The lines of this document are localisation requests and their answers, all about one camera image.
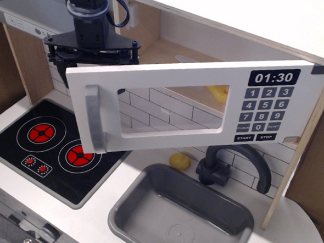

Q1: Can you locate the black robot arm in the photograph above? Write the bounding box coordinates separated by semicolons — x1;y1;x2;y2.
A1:
44;0;141;84

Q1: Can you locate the grey toy range hood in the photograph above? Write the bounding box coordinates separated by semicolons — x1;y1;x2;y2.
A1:
0;0;74;39

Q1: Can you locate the yellow toy potato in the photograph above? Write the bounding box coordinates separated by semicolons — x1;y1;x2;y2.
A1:
169;153;192;171

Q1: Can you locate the white toy microwave door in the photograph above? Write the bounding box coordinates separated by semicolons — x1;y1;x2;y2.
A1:
66;60;324;154

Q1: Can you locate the black cable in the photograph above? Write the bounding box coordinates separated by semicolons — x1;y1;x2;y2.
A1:
104;0;131;29

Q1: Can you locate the yellow handled toy knife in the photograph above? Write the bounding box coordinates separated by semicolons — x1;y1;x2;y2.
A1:
175;54;230;104

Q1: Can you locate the black toy stovetop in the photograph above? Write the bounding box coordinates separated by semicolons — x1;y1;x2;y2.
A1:
0;100;129;209

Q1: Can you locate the grey toy oven front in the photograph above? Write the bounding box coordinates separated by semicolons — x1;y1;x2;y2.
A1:
0;190;79;243

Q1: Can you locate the wooden toy kitchen cabinet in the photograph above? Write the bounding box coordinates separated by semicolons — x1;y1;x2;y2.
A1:
0;0;324;234

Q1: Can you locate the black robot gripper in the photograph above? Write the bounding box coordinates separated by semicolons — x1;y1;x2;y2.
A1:
44;19;141;88

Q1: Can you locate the grey toy sink basin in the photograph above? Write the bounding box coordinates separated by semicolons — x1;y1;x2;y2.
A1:
108;164;254;243

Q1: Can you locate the dark grey toy faucet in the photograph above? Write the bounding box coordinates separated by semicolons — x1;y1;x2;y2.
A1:
194;141;274;195

